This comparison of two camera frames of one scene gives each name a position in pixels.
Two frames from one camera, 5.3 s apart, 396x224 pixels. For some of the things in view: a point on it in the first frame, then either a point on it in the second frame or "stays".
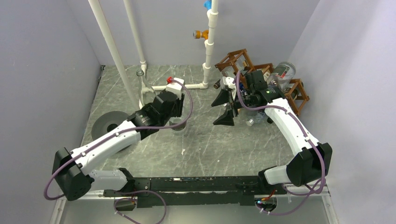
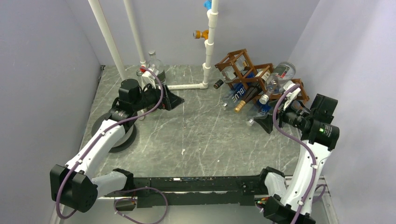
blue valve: x=208 y=4 stays
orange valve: x=199 y=34 stays
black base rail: x=195 y=191 stays
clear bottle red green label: x=175 y=120 to x=157 y=66
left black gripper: x=179 y=103 to x=174 y=100
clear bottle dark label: x=282 y=75 stays
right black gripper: x=226 y=119 to x=266 y=122
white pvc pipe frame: x=213 y=17 stays
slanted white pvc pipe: x=108 y=34 stays
